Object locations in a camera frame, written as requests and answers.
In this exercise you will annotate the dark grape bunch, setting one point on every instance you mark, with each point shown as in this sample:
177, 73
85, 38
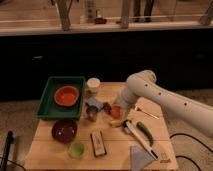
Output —
107, 107

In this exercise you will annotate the white handled knife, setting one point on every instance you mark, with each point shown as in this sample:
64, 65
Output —
132, 129

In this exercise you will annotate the small wooden block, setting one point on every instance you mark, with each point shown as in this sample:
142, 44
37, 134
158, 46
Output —
165, 158

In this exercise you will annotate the orange bowl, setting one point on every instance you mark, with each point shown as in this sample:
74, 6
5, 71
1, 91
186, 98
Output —
66, 96

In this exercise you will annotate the grey folded napkin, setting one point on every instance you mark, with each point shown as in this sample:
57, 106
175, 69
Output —
140, 158

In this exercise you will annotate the metal cup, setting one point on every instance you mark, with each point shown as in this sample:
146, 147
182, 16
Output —
92, 113

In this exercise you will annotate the dark red bowl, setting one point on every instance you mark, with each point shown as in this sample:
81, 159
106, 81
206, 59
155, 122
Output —
64, 131

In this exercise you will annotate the small green cup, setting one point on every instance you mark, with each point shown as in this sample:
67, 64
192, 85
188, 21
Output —
76, 149

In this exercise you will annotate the green chili pepper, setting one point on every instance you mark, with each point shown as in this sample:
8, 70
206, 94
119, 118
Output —
146, 132

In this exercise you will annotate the green plastic tray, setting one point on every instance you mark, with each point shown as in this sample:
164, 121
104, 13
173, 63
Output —
49, 110

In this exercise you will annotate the black stand pole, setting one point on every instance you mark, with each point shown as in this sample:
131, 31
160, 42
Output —
8, 142

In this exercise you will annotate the red orange apple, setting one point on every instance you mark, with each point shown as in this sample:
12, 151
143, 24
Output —
115, 112

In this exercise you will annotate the blue cloth piece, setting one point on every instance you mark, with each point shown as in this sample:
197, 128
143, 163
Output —
94, 102

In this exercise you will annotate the yellow banana piece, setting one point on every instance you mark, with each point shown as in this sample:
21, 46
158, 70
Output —
116, 123

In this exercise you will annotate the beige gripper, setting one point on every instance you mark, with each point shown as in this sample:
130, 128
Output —
120, 103

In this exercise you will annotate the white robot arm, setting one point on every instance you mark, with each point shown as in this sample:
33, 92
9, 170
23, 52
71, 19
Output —
143, 84

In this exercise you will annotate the white paper cup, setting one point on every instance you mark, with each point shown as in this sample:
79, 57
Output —
93, 84

